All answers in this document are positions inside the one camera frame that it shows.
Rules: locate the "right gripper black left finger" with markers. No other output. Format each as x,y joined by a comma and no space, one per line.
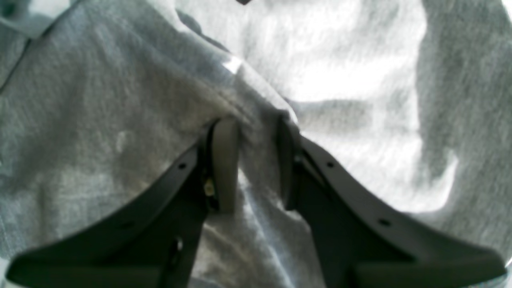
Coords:
152,241

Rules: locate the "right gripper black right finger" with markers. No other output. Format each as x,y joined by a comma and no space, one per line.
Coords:
359,240

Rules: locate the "grey T-shirt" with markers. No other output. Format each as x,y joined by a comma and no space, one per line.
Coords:
413,97

